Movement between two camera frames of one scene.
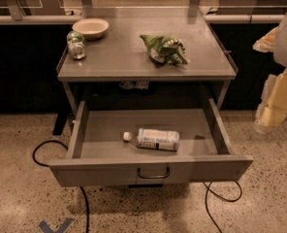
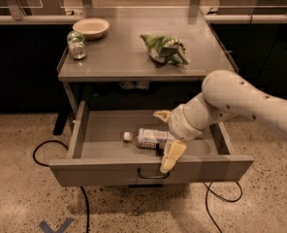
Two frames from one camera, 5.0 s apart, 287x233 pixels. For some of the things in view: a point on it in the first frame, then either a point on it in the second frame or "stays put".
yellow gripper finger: (283, 97) to (174, 149)
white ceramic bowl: (91, 28) stays put
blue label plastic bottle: (153, 139) stays put
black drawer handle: (153, 177) stays put
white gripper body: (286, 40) to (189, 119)
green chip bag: (165, 50) stays put
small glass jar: (77, 45) stays put
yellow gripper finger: (267, 43) to (163, 115)
